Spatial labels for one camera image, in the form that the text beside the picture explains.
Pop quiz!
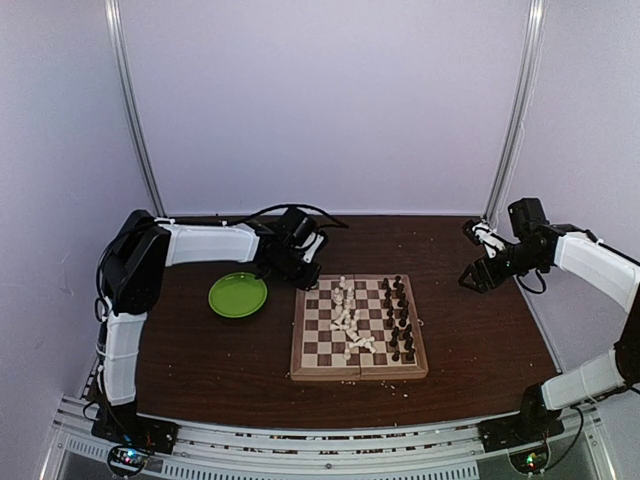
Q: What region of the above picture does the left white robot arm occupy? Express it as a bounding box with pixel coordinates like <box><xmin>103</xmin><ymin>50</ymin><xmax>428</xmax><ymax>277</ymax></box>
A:
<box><xmin>94</xmin><ymin>205</ymin><xmax>328</xmax><ymax>444</ymax></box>

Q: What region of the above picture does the left aluminium frame post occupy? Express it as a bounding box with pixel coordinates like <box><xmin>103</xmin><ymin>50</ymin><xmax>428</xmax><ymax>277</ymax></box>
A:
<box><xmin>104</xmin><ymin>0</ymin><xmax>166</xmax><ymax>217</ymax></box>

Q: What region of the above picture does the aluminium frame post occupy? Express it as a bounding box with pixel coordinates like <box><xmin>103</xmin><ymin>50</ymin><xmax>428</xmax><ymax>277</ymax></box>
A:
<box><xmin>483</xmin><ymin>0</ymin><xmax>547</xmax><ymax>228</ymax></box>
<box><xmin>104</xmin><ymin>0</ymin><xmax>166</xmax><ymax>217</ymax></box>

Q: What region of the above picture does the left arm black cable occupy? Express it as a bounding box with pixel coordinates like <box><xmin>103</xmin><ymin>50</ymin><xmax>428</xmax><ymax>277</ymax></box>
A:
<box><xmin>159</xmin><ymin>202</ymin><xmax>351</xmax><ymax>236</ymax></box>

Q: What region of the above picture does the green plastic plate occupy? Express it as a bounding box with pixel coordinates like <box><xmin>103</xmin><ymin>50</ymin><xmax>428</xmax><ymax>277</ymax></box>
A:
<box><xmin>208</xmin><ymin>272</ymin><xmax>268</xmax><ymax>319</ymax></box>

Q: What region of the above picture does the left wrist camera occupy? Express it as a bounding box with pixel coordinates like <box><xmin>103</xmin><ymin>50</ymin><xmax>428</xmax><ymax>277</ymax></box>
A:
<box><xmin>276</xmin><ymin>207</ymin><xmax>317</xmax><ymax>247</ymax></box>

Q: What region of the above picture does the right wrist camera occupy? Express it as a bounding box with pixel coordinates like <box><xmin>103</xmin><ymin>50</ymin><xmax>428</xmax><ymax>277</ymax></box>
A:
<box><xmin>508</xmin><ymin>197</ymin><xmax>548</xmax><ymax>241</ymax></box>

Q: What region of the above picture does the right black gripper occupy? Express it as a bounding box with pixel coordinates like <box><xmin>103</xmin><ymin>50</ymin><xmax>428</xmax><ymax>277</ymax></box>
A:
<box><xmin>458</xmin><ymin>241</ymin><xmax>544</xmax><ymax>294</ymax></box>

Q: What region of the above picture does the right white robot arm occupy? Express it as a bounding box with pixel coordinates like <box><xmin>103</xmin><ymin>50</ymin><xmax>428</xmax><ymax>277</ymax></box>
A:
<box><xmin>459</xmin><ymin>220</ymin><xmax>639</xmax><ymax>442</ymax></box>

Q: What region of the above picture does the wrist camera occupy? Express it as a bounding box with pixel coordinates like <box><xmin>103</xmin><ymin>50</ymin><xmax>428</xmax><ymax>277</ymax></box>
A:
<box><xmin>276</xmin><ymin>207</ymin><xmax>317</xmax><ymax>247</ymax></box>
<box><xmin>508</xmin><ymin>197</ymin><xmax>548</xmax><ymax>241</ymax></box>

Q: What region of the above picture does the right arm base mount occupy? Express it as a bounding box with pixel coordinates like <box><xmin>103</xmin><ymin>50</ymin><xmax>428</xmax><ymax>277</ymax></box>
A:
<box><xmin>478</xmin><ymin>415</ymin><xmax>565</xmax><ymax>453</ymax></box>

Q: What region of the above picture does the right aluminium frame post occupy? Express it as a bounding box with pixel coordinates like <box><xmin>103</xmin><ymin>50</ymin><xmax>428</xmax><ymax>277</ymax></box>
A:
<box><xmin>483</xmin><ymin>0</ymin><xmax>547</xmax><ymax>228</ymax></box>

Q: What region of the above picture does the aluminium front rail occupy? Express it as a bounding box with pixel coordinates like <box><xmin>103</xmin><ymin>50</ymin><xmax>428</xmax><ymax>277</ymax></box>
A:
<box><xmin>49</xmin><ymin>392</ymin><xmax>609</xmax><ymax>480</ymax></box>

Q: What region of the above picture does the wooden chess board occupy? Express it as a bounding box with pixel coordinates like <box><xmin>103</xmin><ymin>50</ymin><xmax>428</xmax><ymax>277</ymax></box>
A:
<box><xmin>290</xmin><ymin>274</ymin><xmax>429</xmax><ymax>382</ymax></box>

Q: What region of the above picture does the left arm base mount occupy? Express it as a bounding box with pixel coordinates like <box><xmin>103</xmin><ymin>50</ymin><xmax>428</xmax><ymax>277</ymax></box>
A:
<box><xmin>91</xmin><ymin>417</ymin><xmax>179</xmax><ymax>454</ymax></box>

